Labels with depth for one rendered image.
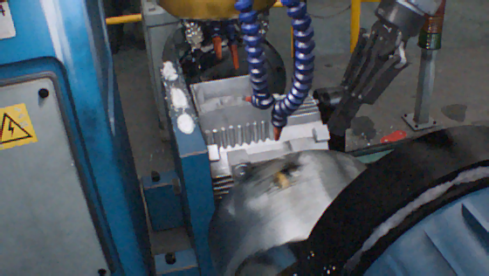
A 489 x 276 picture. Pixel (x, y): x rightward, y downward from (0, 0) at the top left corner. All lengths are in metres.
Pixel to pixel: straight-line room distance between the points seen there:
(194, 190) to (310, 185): 0.20
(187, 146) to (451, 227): 0.48
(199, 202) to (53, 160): 0.22
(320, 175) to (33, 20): 0.36
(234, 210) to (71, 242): 0.24
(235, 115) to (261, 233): 0.27
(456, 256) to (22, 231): 0.56
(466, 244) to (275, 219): 0.32
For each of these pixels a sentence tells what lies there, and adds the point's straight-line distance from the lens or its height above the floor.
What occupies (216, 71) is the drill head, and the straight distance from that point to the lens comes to 1.01.
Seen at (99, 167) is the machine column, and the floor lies 1.17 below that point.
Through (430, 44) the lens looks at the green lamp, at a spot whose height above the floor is 1.04.
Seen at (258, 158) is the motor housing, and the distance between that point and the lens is 0.77.
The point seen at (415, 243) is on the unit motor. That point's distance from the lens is 0.25.
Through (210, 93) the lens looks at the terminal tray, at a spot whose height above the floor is 1.12.
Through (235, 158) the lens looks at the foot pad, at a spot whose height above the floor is 1.07.
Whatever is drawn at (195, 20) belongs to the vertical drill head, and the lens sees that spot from 0.67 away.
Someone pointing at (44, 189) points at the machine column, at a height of 1.16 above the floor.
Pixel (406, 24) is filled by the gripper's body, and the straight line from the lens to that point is 0.75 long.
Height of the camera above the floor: 1.51
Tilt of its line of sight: 33 degrees down
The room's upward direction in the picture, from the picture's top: 4 degrees counter-clockwise
